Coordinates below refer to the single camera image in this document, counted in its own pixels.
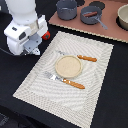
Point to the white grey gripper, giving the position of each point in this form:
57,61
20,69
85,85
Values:
24,34

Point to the beige woven placemat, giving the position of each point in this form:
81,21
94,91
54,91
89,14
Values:
67,79

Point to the knife with orange handle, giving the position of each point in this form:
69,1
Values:
79,56

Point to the pink toy stove board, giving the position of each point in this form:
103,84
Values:
109,16

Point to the beige round plate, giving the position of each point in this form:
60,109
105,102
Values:
68,66

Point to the fork with orange handle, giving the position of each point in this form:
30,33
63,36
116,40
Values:
69,82

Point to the beige bowl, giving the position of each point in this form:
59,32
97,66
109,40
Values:
123,16

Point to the grey frying pan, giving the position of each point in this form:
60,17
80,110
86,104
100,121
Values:
93,19

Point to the grey cooking pot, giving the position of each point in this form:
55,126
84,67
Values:
66,9

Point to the red toy tomato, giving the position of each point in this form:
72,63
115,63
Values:
46,36

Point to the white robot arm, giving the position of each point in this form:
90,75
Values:
18,8

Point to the brown toy sausage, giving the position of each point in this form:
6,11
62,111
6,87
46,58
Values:
90,14

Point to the black stove burner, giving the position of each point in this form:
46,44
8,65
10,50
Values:
99,4

